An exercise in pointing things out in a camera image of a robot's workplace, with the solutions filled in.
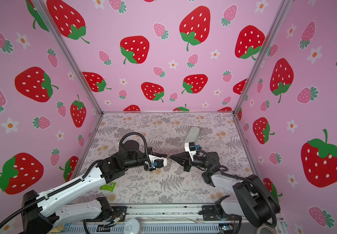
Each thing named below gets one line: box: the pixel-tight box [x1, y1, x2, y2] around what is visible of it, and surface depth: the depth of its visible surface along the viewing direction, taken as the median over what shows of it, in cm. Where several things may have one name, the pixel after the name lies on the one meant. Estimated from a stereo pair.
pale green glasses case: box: [184, 126, 200, 143], surface depth 106 cm
